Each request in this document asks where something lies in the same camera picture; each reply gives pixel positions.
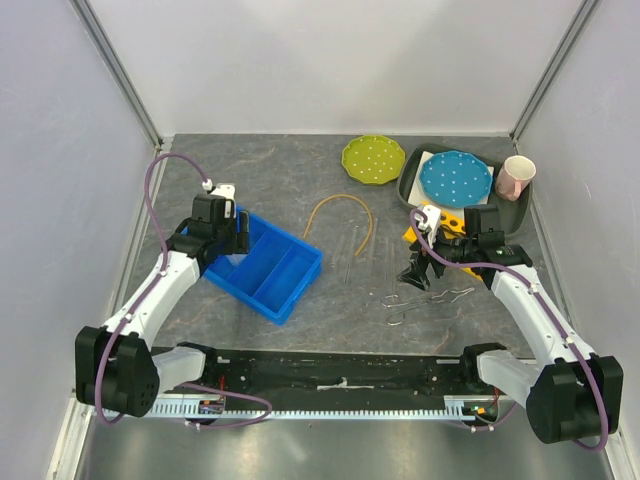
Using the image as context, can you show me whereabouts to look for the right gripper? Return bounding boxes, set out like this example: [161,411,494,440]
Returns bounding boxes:
[396,223,477,292]

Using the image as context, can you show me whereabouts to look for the metal crucible tongs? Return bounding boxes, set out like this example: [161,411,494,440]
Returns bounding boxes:
[381,287,475,326]

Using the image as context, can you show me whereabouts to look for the tan rubber tube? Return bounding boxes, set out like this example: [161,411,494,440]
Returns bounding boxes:
[302,193,374,258]

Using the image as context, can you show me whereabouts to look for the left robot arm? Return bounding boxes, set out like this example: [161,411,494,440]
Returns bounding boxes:
[74,185,249,417]

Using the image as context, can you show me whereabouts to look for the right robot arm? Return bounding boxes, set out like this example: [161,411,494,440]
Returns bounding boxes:
[398,204,623,452]

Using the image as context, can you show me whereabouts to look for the blue plastic compartment bin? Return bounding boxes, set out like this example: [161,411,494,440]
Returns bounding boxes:
[203,213,323,325]

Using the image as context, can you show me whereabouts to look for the yellow test tube rack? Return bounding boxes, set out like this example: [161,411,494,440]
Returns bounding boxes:
[402,205,481,280]

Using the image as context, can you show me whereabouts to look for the blue dotted plate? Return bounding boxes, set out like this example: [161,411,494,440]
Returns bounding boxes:
[418,150,493,210]

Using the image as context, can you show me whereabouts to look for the dark green tray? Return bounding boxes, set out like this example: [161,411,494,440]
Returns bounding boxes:
[396,143,532,235]

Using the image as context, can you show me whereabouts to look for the green dotted plate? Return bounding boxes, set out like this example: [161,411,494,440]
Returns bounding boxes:
[341,135,406,185]

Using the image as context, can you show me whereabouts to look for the pink mug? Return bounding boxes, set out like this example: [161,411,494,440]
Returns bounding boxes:
[495,155,537,201]

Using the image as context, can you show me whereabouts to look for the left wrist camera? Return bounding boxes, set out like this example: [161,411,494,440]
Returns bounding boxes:
[202,179,236,219]

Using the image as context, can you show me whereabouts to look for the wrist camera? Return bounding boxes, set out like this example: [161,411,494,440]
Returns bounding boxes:
[411,204,441,233]
[202,179,236,219]

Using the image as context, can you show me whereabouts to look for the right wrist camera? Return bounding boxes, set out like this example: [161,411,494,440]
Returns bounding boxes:
[411,204,441,233]

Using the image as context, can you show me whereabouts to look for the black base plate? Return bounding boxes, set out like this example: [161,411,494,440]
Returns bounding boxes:
[172,349,502,412]

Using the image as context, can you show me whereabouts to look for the cable duct rail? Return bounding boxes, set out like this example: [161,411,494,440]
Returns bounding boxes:
[149,394,501,421]

